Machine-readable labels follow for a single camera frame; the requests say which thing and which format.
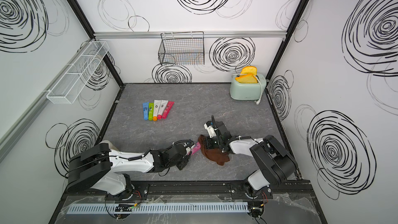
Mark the brown cloth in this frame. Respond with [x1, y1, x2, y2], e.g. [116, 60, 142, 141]
[198, 135, 230, 166]

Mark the crimson pink toothpaste tube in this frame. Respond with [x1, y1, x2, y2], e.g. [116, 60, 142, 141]
[162, 101, 174, 119]

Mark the magenta toothpaste tube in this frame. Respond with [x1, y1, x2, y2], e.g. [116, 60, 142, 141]
[191, 142, 201, 155]

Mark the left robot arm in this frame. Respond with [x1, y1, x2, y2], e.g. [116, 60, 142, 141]
[66, 140, 195, 196]

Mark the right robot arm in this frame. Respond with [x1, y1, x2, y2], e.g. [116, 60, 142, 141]
[199, 120, 298, 199]

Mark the white pink-cap toothpaste tube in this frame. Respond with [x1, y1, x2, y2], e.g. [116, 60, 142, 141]
[157, 100, 168, 119]

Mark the green toothpaste tube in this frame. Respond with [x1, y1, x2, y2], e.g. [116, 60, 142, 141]
[148, 102, 154, 121]

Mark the blue toothpaste tube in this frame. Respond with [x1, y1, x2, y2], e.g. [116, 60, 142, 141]
[143, 102, 149, 120]

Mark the mint green toaster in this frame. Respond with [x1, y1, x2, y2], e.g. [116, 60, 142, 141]
[230, 74, 267, 101]

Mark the beige sponge roll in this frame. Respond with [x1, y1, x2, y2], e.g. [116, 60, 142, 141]
[99, 140, 119, 151]

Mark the yellow toast slice front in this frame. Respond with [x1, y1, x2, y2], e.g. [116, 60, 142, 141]
[235, 74, 258, 84]

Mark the yellow toast slice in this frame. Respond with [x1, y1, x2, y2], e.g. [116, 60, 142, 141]
[235, 74, 258, 84]
[241, 66, 258, 76]

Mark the yellow toast slice back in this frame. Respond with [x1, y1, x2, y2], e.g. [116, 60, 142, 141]
[241, 66, 258, 76]

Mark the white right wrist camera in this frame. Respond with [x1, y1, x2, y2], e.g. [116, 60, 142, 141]
[204, 121, 217, 138]

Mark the black corrugated cable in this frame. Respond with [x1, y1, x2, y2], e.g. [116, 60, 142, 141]
[172, 139, 195, 150]

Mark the white toaster cable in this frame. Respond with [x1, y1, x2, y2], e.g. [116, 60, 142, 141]
[236, 74, 264, 105]

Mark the grey slotted cable duct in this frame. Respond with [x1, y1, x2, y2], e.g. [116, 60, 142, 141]
[66, 202, 250, 215]

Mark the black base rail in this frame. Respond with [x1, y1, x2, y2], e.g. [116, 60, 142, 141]
[61, 180, 315, 201]

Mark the black wire wall basket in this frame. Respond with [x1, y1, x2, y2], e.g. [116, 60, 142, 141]
[158, 32, 205, 65]

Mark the white wire wall basket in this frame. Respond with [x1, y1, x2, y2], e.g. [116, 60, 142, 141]
[46, 40, 110, 104]

